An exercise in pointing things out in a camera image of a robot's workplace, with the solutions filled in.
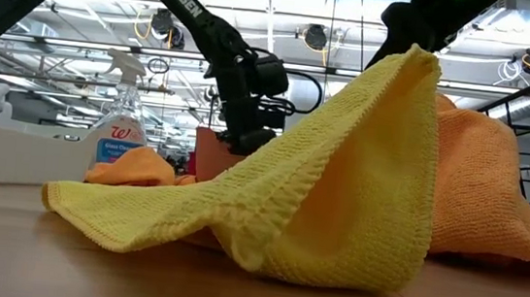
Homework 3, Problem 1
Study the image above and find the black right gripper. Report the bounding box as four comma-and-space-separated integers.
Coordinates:
365, 0, 500, 82

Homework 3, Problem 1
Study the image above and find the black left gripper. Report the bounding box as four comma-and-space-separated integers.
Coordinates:
205, 55, 292, 161

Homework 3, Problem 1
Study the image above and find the yellow microfiber towel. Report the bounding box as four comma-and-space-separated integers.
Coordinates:
34, 8, 451, 297

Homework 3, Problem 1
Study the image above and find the orange plastic basket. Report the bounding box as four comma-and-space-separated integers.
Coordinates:
190, 125, 249, 187

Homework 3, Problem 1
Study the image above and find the clear glass cleaner spray bottle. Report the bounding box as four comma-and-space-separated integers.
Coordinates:
86, 47, 157, 175

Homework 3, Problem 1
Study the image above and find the white plastic basket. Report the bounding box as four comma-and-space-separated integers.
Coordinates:
0, 93, 105, 197

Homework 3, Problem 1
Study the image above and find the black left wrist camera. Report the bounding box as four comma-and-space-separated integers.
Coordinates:
248, 52, 293, 99

